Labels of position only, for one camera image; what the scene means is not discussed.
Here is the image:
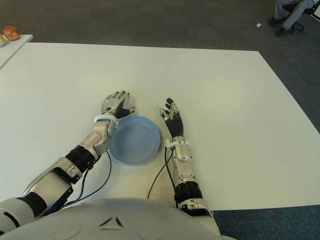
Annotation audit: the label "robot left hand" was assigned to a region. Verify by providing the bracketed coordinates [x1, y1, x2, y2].
[101, 90, 136, 120]

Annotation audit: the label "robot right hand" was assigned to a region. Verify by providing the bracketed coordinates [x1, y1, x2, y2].
[159, 97, 186, 138]

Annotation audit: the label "blue plastic plate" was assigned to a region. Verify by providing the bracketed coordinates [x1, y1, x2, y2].
[107, 115, 162, 166]

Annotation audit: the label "white side table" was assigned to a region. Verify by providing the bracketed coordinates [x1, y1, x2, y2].
[0, 34, 34, 70]

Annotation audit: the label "grey robot torso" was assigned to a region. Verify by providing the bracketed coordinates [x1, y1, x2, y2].
[0, 197, 222, 240]

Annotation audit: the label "reddish brown bread roll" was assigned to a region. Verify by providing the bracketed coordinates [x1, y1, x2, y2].
[2, 26, 21, 41]

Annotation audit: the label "seated person legs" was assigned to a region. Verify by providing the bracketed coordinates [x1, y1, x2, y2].
[267, 0, 315, 37]

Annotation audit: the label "black office chair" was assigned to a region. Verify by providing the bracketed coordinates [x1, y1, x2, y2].
[282, 0, 320, 33]

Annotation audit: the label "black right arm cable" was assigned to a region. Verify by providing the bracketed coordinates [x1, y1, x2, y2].
[147, 147, 180, 201]

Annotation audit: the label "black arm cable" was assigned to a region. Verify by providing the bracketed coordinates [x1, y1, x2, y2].
[63, 151, 113, 206]
[147, 147, 180, 201]

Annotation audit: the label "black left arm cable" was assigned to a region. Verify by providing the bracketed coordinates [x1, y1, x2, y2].
[63, 151, 113, 206]

